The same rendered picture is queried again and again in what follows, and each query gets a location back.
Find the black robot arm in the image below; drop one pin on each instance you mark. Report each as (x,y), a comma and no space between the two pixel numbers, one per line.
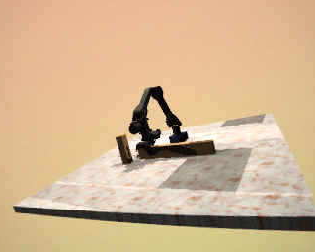
(140,121)

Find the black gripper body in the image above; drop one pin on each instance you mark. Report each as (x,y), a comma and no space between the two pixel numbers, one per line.
(145,142)

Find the wooden plank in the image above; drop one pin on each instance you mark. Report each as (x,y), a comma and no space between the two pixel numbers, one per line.
(185,149)

